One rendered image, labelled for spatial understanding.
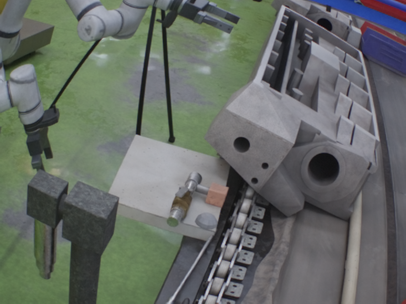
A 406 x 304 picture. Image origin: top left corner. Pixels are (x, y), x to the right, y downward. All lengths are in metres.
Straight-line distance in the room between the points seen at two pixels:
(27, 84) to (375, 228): 1.02
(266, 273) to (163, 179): 0.31
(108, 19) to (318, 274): 0.94
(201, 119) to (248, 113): 2.31
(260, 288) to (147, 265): 1.25
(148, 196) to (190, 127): 2.25
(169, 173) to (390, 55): 1.99
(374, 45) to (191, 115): 1.23
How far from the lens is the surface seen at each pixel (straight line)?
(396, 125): 2.41
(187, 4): 1.82
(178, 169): 1.47
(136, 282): 2.37
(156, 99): 3.80
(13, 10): 2.32
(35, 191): 0.49
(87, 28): 1.80
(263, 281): 1.29
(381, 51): 3.22
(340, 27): 2.99
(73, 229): 0.49
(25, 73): 1.73
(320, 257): 1.40
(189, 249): 1.27
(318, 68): 1.91
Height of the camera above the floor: 1.49
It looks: 26 degrees down
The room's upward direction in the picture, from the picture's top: 16 degrees clockwise
